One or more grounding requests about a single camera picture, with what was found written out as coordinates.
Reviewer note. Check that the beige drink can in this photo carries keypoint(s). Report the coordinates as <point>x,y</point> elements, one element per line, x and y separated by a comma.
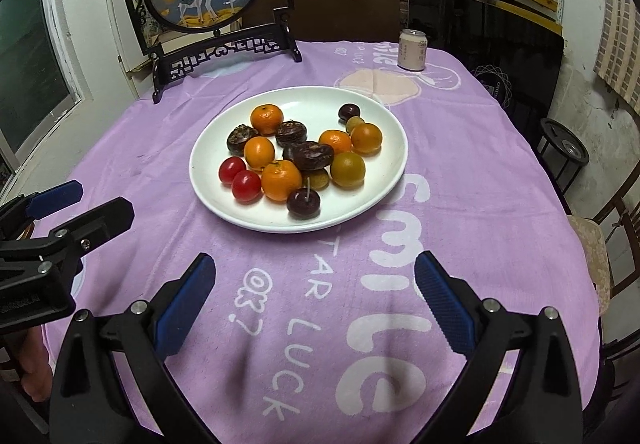
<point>413,51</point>

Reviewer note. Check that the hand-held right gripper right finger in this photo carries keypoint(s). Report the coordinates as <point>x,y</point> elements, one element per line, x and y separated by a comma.
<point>445,304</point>

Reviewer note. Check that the dark passion fruit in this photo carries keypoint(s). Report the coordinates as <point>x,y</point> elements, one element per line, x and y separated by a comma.
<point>240,136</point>
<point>288,153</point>
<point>291,133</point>
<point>312,155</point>

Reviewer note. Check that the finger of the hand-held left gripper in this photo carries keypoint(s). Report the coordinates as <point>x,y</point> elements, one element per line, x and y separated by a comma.
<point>100,221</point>
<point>55,198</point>

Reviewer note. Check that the dark purple plum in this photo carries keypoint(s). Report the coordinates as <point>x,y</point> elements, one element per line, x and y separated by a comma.
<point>349,110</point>
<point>303,204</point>

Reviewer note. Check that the wooden chair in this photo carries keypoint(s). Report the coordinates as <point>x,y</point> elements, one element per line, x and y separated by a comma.
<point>605,249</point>

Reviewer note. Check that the person's left hand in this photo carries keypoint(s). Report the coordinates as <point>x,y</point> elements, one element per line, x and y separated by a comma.
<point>35,359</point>

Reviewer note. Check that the purple printed tablecloth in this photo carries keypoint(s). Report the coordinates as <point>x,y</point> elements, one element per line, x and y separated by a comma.
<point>300,299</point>

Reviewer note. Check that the red tomato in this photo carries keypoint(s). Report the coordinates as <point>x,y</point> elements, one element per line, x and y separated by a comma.
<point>230,170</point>
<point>246,185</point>

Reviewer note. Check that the window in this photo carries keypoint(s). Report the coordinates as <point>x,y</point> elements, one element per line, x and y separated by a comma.
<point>30,74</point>

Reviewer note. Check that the yellow-green mandarin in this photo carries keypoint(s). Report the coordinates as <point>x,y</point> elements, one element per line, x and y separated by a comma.
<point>347,169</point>

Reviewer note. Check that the beige woven curtain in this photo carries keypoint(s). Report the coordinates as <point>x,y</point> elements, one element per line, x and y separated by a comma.
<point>620,39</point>

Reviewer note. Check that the white oval plate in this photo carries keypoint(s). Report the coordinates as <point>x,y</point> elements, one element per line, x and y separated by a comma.
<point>380,174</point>

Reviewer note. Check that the white cabinet door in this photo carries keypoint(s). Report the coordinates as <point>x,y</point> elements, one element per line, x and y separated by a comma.
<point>127,49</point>

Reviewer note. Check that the black round stool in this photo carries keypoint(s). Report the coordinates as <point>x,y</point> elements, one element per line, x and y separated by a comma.
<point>562,144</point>

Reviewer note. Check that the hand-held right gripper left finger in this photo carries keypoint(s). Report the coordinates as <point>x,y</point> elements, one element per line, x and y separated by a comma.
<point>185,304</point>

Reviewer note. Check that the black flat panel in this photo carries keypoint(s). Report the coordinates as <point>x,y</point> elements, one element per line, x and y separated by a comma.
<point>480,39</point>

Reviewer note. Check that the small yellow-green kumquat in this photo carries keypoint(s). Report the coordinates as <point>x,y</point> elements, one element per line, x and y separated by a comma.
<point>355,123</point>
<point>317,180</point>

